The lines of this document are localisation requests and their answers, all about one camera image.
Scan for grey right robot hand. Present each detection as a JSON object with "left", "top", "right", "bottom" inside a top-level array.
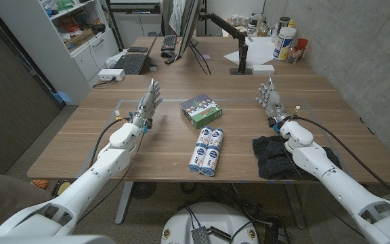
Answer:
[{"left": 255, "top": 76, "right": 293, "bottom": 128}]

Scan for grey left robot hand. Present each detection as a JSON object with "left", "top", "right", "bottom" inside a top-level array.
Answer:
[{"left": 130, "top": 77, "right": 164, "bottom": 131}]

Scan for green christmas print package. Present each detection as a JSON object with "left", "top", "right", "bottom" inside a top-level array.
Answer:
[{"left": 179, "top": 94, "right": 223, "bottom": 130}]

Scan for black shorts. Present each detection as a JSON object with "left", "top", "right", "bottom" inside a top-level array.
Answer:
[{"left": 251, "top": 135, "right": 342, "bottom": 181}]

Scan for small white box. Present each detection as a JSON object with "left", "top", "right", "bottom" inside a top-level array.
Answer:
[{"left": 251, "top": 64, "right": 276, "bottom": 75}]

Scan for large black keyboard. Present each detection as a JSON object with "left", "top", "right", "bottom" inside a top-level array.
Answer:
[{"left": 112, "top": 53, "right": 148, "bottom": 75}]

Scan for white power strip box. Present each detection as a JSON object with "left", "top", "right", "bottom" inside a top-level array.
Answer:
[{"left": 97, "top": 68, "right": 127, "bottom": 82}]

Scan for clear jar with coloured bits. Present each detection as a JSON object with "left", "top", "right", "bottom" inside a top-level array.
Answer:
[{"left": 286, "top": 45, "right": 304, "bottom": 64}]

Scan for white paper sheet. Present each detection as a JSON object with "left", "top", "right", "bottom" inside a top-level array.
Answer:
[{"left": 223, "top": 36, "right": 277, "bottom": 67}]

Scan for white wipes canister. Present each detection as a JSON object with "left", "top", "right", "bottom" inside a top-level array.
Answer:
[{"left": 272, "top": 26, "right": 297, "bottom": 61}]

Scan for small black keyboard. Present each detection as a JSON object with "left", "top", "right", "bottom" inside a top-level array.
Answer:
[{"left": 160, "top": 35, "right": 177, "bottom": 52}]

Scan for white shelf cabinet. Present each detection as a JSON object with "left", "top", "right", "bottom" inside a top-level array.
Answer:
[{"left": 0, "top": 0, "right": 121, "bottom": 106}]

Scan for black lidded container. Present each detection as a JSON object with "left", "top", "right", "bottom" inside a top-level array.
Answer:
[{"left": 278, "top": 16, "right": 291, "bottom": 35}]

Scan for black round floor fan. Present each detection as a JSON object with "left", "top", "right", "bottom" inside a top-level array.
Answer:
[{"left": 130, "top": 182, "right": 158, "bottom": 200}]

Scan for black computer monitor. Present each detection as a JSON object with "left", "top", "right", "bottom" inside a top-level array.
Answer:
[{"left": 177, "top": 0, "right": 202, "bottom": 58}]

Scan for brown cardboard box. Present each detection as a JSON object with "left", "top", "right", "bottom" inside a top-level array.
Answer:
[{"left": 64, "top": 28, "right": 96, "bottom": 52}]

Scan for white hanging cloth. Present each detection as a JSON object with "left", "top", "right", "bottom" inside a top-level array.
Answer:
[{"left": 168, "top": 0, "right": 186, "bottom": 37}]

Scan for grey table leg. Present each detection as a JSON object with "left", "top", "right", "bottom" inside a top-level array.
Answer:
[
  {"left": 284, "top": 183, "right": 307, "bottom": 230},
  {"left": 114, "top": 181, "right": 134, "bottom": 225}
]

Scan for yellow disc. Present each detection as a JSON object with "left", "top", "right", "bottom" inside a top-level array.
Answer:
[{"left": 51, "top": 179, "right": 72, "bottom": 197}]

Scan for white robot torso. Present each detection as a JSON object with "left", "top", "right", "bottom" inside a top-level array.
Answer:
[{"left": 160, "top": 202, "right": 259, "bottom": 244}]

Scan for orange basketball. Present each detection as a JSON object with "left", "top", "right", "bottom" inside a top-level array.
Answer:
[{"left": 30, "top": 178, "right": 49, "bottom": 190}]

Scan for brown upholstered chair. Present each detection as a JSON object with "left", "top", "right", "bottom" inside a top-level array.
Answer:
[{"left": 0, "top": 169, "right": 53, "bottom": 235}]

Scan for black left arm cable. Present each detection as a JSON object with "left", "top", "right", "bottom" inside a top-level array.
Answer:
[{"left": 88, "top": 117, "right": 131, "bottom": 170}]

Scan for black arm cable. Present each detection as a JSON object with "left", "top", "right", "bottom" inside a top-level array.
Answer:
[
  {"left": 291, "top": 115, "right": 390, "bottom": 207},
  {"left": 88, "top": 117, "right": 131, "bottom": 170}
]

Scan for black monitor cable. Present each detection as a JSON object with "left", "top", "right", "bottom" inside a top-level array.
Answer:
[{"left": 188, "top": 41, "right": 213, "bottom": 76}]

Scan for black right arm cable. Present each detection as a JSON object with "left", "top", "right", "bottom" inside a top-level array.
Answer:
[{"left": 291, "top": 115, "right": 390, "bottom": 207}]

